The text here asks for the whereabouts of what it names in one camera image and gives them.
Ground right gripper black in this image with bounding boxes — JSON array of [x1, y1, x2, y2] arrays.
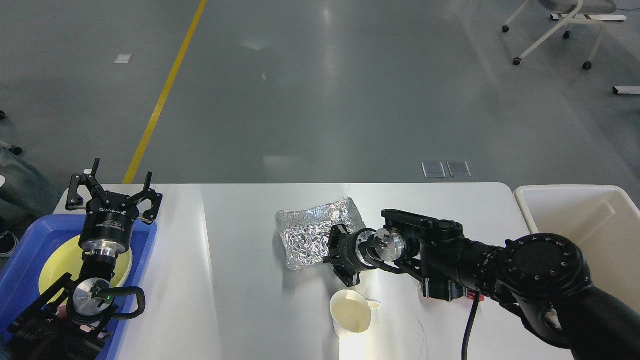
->
[[322, 223, 377, 288]]

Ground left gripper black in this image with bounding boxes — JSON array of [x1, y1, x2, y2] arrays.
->
[[65, 158, 164, 258]]

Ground foil tray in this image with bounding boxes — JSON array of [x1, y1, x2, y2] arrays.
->
[[275, 197, 366, 271]]

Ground white paper cup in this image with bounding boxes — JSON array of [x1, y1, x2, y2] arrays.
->
[[329, 289, 372, 339]]

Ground yellow plastic plate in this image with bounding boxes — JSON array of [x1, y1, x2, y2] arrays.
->
[[38, 235, 121, 294]]

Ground pink mug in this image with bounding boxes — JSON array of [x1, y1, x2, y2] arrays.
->
[[56, 304, 70, 321]]

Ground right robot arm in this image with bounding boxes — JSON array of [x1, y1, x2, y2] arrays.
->
[[323, 209, 640, 360]]

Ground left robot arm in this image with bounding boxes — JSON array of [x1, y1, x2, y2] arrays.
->
[[7, 158, 163, 360]]

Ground person in grey trousers sneakers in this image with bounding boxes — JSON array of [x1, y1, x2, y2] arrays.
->
[[0, 147, 62, 259]]

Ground office chair wheel base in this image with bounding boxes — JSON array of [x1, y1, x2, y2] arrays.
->
[[0, 110, 23, 157]]

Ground left floor outlet plate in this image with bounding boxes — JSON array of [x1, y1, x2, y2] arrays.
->
[[421, 161, 447, 179]]

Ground floor outlet plate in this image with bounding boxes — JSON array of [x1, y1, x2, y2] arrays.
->
[[421, 161, 447, 179], [446, 161, 473, 178]]

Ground crushed red soda can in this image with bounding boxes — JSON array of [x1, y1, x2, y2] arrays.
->
[[467, 291, 485, 302]]

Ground right floor outlet plate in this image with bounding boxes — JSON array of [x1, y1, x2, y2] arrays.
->
[[446, 161, 473, 178]]

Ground white plastic bin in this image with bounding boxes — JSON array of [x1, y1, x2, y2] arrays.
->
[[514, 184, 640, 312]]

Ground white furniture leg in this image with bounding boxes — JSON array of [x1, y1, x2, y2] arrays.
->
[[612, 85, 640, 96]]

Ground white rolling chair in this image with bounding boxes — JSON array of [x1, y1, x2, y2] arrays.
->
[[512, 0, 627, 71]]

